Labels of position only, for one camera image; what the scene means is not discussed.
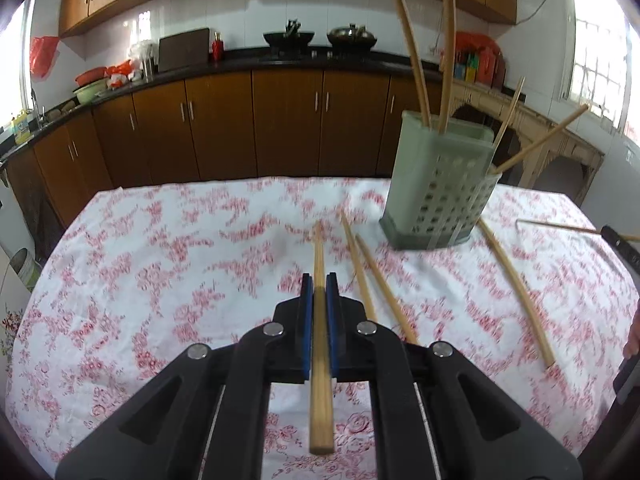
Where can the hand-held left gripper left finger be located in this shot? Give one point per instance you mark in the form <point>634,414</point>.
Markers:
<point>306,330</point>

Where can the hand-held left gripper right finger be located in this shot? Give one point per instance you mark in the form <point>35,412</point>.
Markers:
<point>332,330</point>

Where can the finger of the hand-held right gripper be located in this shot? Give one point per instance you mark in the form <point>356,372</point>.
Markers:
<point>622,249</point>

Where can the green perforated utensil holder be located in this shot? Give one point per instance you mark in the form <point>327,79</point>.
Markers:
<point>435,195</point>

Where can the person's right hand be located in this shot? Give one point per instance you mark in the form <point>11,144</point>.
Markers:
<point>634,337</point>

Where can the cream wooden side table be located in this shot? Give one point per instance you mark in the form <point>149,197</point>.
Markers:
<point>560,140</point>

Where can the pink floral tablecloth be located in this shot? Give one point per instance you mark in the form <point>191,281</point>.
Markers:
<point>175,285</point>

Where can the window with white grille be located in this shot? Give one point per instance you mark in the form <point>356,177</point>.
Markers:
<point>595,60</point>

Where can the brown lower kitchen cabinets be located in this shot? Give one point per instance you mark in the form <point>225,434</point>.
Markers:
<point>285,125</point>

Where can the dark red bottle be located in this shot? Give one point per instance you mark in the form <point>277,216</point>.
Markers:
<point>499,71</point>

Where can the red oil bottle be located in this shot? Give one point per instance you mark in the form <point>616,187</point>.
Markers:
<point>485,67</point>

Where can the colourful seasoning box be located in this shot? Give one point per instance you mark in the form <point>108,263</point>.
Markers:
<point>466,67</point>

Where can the black kitchen countertop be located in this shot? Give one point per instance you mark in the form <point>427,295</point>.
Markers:
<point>260,60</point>

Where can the black gas stove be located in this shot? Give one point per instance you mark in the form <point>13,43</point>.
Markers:
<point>320,54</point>

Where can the white plastic bucket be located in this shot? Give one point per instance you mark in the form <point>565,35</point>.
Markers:
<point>25,270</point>

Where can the black wok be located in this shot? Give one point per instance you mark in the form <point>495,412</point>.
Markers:
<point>287,39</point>

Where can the small red bottle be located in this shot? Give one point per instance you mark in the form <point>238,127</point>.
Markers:
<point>218,49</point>

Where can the dark lidded pot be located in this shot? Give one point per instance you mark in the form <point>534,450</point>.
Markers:
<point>351,36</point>

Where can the dark wooden cutting board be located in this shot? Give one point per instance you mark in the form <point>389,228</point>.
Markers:
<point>182,50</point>

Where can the white bag with steel cup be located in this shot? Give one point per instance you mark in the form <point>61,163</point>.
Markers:
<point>142,57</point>

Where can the red and white bag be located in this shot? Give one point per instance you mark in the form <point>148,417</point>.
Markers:
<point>119,72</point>

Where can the red plastic basin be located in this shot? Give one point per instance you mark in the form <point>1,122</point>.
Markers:
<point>91,75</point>

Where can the metal sink faucet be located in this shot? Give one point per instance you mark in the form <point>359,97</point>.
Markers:
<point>37,110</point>

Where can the yellow detergent bottle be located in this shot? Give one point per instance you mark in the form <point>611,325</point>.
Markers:
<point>21,127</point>

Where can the hanging red plastic bag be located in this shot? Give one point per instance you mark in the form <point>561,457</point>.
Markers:
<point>42,55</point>

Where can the window beside sink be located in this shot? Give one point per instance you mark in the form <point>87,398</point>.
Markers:
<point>15,70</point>

